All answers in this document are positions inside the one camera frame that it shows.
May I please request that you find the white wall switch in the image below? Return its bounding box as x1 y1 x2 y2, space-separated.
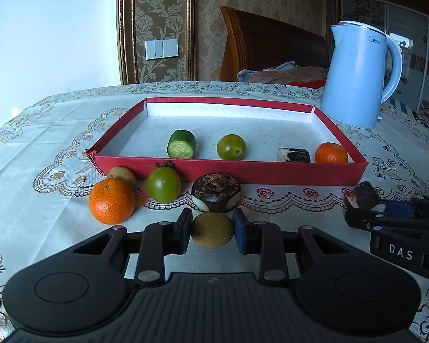
145 39 179 60

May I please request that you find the pink crumpled blanket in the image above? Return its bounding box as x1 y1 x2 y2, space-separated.
236 61 329 88

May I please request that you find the striped colourful bedding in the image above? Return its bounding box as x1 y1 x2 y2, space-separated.
390 93 429 140

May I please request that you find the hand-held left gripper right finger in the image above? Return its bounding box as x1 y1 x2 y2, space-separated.
232 208 356 283

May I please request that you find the red shallow cardboard box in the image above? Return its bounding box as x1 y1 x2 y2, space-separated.
85 96 369 186

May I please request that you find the small orange mandarin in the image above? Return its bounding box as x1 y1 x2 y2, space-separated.
315 142 348 164

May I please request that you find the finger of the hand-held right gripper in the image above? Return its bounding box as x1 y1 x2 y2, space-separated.
345 207 427 230
382 195 429 218

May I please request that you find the green cucumber piece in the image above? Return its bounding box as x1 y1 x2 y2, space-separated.
167 129 197 159

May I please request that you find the white electric kettle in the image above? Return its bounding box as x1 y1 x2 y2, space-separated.
320 20 403 130

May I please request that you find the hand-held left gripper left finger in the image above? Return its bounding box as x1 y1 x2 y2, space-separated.
71 208 194 283

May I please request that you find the wooden wall moulding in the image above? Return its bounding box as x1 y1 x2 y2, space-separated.
116 0 197 85

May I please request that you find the large orange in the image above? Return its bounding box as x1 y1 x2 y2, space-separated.
89 179 136 225

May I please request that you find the dark water chestnut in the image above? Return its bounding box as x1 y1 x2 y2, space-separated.
190 172 243 213

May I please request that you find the brown kiwi fruit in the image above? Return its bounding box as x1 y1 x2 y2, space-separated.
190 212 235 250

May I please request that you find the green tomato with calyx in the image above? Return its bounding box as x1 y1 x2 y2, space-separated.
146 161 182 203

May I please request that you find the wooden bed headboard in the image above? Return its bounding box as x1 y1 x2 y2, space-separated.
220 6 330 82

